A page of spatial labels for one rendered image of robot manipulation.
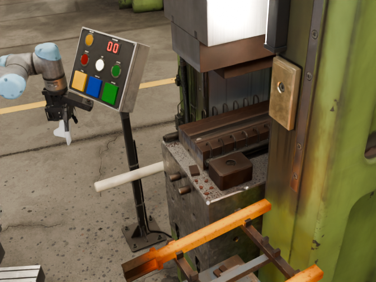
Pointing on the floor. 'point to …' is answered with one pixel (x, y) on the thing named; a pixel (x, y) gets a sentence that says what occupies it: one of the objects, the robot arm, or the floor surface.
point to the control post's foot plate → (132, 233)
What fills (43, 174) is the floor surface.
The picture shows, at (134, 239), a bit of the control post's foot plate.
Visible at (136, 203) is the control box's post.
